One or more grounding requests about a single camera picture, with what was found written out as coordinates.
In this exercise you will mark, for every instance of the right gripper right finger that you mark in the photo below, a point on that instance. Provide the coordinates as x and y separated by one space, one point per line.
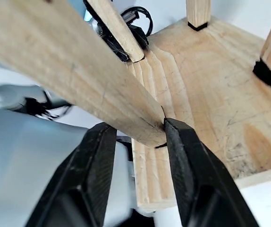
197 179

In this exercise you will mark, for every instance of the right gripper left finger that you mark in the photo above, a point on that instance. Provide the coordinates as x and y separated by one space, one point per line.
83 179

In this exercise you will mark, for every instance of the wooden seat board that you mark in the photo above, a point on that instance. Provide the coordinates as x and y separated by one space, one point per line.
208 94

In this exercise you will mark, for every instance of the robot body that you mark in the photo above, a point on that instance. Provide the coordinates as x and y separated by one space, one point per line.
19 165

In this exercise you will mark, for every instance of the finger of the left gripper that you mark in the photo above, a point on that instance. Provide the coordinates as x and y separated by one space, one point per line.
116 47
140 35

